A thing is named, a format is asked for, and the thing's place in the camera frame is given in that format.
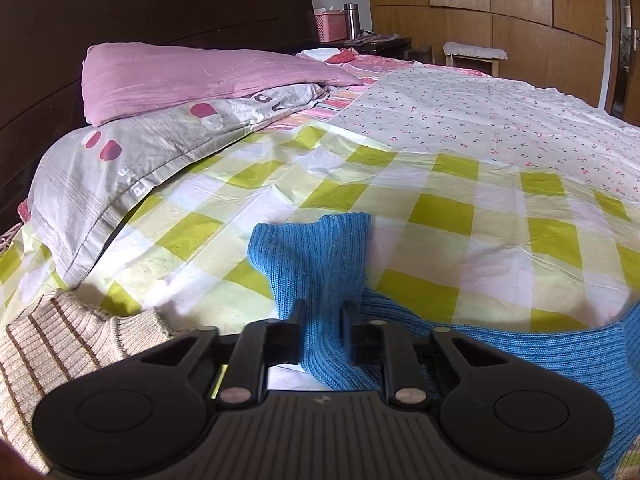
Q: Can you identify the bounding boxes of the blue ribbed knit sweater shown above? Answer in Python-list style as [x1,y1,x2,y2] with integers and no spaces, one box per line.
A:
[247,214,639,479]

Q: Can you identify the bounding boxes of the green checkered bed sheet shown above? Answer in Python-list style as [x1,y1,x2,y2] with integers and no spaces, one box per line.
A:
[0,123,640,336]

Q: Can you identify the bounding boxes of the beige striped knit garment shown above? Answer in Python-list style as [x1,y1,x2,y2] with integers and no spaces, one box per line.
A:
[1,292,175,479]

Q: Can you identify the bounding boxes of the white floral quilt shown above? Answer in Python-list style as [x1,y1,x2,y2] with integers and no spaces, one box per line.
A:
[331,64,639,200]

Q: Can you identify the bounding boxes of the grey patterned pillow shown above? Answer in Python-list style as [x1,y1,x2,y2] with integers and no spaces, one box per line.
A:
[27,84,326,287]

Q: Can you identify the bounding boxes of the dark bedside table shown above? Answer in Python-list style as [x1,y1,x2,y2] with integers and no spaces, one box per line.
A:
[344,36,434,64]

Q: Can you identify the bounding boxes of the wooden stool with cushion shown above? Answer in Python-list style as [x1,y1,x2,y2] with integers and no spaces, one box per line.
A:
[442,41,509,77]

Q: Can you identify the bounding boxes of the pink pillow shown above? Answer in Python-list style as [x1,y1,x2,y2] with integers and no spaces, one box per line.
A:
[81,42,360,127]

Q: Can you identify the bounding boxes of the steel thermos cup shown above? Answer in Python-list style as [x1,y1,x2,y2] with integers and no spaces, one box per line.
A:
[344,2,361,40]

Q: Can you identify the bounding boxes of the pink storage basket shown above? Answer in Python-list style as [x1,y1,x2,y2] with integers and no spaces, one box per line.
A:
[314,10,347,44]

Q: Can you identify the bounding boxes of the wooden wardrobe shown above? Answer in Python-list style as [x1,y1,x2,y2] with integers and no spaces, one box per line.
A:
[370,0,608,106]

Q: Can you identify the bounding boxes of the dark wooden headboard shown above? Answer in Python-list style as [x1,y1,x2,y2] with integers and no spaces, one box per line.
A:
[1,0,317,229]

